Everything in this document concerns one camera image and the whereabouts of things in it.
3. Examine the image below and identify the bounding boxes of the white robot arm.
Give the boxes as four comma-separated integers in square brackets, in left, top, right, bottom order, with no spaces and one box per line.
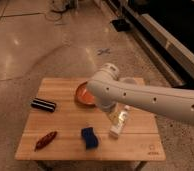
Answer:
[87,63,194,126]

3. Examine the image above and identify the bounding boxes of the clear plastic bottle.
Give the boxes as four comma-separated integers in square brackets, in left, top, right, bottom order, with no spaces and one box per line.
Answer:
[109,105,130,139]

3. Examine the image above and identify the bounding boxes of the orange plastic bowl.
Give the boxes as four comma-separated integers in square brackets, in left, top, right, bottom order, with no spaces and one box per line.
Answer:
[74,82,95,107]

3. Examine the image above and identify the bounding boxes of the wooden table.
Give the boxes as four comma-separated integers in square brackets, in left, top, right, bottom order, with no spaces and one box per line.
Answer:
[15,78,166,162]

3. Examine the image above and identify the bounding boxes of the dark red chili pepper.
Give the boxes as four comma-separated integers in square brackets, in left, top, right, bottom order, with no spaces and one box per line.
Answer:
[35,131,57,151]

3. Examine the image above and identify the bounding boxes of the black rectangular case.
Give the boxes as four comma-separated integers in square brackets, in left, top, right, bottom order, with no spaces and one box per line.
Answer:
[31,98,56,112]

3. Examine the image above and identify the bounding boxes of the black floor box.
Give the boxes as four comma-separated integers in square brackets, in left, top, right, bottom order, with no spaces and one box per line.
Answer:
[111,19,130,32]

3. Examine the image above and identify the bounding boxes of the white metal rail frame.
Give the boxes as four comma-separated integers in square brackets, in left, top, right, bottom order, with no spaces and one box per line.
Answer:
[105,0,194,89]

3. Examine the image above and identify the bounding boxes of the floor cables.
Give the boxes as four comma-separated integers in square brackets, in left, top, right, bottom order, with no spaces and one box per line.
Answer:
[43,0,79,26]

